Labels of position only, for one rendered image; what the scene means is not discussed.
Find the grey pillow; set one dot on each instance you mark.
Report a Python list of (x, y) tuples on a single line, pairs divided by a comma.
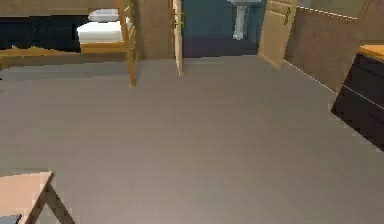
[(105, 14)]

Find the black chest of drawers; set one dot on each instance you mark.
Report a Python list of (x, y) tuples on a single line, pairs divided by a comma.
[(363, 93)]

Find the dark grey flat object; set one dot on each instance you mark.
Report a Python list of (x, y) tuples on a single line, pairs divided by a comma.
[(9, 219)]

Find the white pedestal sink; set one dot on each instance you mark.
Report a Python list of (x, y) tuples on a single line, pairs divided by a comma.
[(240, 16)]

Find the wooden frame bed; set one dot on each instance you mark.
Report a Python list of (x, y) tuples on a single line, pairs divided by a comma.
[(100, 31)]

